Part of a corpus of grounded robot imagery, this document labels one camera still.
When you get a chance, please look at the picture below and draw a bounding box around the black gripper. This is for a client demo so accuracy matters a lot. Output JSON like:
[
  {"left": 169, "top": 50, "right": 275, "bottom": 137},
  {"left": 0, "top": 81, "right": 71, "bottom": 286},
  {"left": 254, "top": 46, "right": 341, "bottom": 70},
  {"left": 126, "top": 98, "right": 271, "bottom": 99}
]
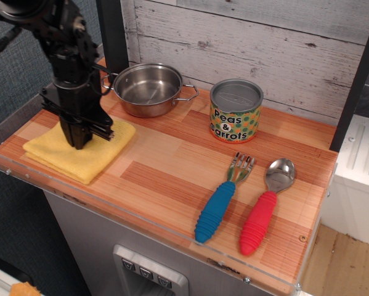
[{"left": 39, "top": 83, "right": 114, "bottom": 150}]

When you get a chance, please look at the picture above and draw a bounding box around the yellow towel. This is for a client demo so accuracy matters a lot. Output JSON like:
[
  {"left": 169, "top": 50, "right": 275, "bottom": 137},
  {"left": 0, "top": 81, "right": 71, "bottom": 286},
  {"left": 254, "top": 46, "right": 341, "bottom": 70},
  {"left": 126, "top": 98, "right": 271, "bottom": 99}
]
[{"left": 23, "top": 120, "right": 136, "bottom": 185}]

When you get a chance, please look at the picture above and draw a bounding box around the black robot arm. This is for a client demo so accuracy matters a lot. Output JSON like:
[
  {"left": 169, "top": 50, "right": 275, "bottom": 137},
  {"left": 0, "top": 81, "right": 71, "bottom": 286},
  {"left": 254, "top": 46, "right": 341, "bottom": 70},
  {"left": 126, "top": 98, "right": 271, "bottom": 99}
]
[{"left": 0, "top": 1, "right": 114, "bottom": 149}]

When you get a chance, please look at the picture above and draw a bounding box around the small steel pot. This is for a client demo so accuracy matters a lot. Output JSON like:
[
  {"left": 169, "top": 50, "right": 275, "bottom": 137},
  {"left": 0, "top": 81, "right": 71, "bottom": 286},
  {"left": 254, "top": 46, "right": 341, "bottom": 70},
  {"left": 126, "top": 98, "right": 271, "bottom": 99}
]
[{"left": 101, "top": 63, "right": 200, "bottom": 118}]

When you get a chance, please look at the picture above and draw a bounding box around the grey toy fridge cabinet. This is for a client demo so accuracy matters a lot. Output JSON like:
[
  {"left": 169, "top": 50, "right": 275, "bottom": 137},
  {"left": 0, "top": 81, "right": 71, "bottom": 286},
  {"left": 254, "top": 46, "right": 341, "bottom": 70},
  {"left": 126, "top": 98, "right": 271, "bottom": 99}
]
[{"left": 44, "top": 189, "right": 277, "bottom": 296}]

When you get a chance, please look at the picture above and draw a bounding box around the peas and carrots can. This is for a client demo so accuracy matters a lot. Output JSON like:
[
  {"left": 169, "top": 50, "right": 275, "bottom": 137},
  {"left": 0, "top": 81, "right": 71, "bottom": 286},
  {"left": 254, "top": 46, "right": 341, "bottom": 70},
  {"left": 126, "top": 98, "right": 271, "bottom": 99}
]
[{"left": 209, "top": 78, "right": 264, "bottom": 144}]

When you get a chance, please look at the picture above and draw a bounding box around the orange object bottom left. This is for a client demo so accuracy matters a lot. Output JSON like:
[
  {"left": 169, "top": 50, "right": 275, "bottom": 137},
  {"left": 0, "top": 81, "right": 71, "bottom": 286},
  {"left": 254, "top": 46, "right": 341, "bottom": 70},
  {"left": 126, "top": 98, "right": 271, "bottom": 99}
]
[{"left": 9, "top": 282, "right": 42, "bottom": 296}]

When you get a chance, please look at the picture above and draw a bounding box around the clear acrylic table guard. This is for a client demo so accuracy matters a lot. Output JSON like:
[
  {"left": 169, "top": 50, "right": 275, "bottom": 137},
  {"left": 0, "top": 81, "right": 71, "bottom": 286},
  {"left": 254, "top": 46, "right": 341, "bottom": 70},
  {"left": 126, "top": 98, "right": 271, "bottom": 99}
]
[{"left": 0, "top": 43, "right": 339, "bottom": 296}]

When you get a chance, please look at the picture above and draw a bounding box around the white cabinet at right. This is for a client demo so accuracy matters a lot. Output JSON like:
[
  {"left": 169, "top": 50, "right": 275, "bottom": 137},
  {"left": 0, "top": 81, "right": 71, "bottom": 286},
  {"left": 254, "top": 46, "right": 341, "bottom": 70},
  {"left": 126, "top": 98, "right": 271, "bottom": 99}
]
[{"left": 320, "top": 115, "right": 369, "bottom": 244}]

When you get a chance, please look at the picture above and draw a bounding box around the black vertical post left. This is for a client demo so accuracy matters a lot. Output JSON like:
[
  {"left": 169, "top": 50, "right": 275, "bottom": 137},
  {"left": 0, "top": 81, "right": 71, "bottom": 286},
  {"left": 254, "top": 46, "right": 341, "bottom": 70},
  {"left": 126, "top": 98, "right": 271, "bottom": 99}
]
[{"left": 96, "top": 0, "right": 129, "bottom": 73}]

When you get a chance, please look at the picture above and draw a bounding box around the black vertical post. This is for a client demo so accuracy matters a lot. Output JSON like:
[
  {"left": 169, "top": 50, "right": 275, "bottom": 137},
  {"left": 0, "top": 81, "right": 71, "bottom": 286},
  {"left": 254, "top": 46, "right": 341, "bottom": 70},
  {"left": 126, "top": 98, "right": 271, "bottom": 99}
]
[
  {"left": 330, "top": 36, "right": 369, "bottom": 152},
  {"left": 96, "top": 0, "right": 129, "bottom": 73}
]

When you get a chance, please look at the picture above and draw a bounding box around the black braided cable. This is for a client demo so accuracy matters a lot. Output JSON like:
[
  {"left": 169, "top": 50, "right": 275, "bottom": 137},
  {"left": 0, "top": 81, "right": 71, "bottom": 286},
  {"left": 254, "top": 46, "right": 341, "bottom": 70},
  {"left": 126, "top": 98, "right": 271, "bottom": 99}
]
[{"left": 0, "top": 27, "right": 22, "bottom": 60}]

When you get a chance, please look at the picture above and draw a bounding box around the blue handled fork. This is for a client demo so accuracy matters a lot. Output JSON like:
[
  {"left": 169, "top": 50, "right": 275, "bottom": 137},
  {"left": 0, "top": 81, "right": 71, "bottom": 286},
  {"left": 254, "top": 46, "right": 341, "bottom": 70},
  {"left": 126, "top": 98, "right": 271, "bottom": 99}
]
[{"left": 194, "top": 152, "right": 255, "bottom": 244}]

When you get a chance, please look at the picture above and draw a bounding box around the red handled spoon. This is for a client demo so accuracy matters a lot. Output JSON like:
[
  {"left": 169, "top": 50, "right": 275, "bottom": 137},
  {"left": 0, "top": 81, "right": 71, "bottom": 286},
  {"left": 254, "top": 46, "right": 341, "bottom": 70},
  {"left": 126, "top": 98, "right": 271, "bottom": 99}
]
[{"left": 239, "top": 158, "right": 296, "bottom": 255}]

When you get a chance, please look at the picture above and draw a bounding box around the black vertical post right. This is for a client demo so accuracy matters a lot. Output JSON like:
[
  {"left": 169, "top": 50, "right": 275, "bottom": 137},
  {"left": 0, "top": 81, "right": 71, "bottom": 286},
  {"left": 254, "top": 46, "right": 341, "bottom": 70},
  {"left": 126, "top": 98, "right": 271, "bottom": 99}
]
[{"left": 330, "top": 36, "right": 369, "bottom": 152}]

